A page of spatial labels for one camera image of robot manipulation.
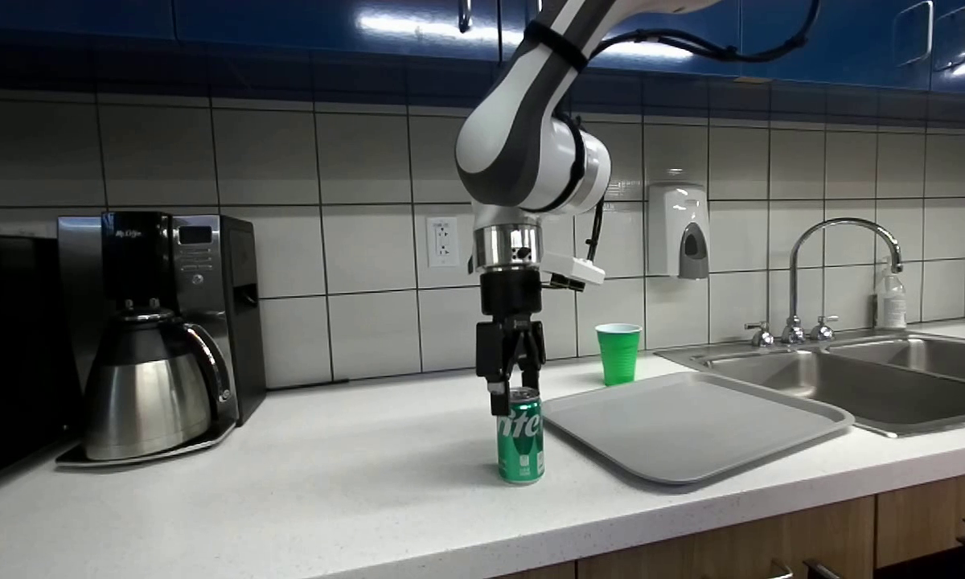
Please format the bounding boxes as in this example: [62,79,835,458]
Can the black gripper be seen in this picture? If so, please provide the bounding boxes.
[476,268,543,415]

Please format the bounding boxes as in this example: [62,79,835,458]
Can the green soda can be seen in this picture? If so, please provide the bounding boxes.
[495,400,543,482]

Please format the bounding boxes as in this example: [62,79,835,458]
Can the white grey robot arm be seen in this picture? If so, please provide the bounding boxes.
[457,0,735,419]

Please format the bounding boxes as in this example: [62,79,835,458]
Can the grey plastic tray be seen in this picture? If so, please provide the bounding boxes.
[543,372,852,488]

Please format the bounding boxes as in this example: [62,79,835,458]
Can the green plastic cup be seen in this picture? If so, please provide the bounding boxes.
[596,325,642,387]

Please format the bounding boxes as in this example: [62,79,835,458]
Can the white soap dispenser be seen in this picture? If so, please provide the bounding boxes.
[646,168,712,281]

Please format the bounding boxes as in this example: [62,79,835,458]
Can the chrome kitchen faucet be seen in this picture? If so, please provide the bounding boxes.
[743,214,908,350]

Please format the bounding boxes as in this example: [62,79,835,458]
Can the black coffee maker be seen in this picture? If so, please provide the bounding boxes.
[55,212,269,470]

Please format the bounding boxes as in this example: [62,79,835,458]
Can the steel coffee carafe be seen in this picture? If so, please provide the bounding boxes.
[85,312,240,464]

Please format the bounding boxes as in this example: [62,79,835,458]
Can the stainless steel double sink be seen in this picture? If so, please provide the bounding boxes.
[678,335,965,438]

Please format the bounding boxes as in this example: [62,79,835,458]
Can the dish soap bottle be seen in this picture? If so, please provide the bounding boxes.
[877,269,908,331]

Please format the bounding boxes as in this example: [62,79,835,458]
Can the wooden lower cabinets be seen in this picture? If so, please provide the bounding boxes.
[506,476,965,579]

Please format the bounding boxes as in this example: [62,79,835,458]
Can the black microwave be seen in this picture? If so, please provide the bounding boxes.
[0,233,82,470]

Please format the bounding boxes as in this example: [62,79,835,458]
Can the blue upper cabinets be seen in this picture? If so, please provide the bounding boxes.
[0,0,965,93]

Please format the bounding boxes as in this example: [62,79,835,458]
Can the white wall outlet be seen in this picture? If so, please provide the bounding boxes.
[428,214,459,268]

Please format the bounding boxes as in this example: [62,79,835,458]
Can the black cable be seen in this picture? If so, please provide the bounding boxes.
[584,0,830,259]

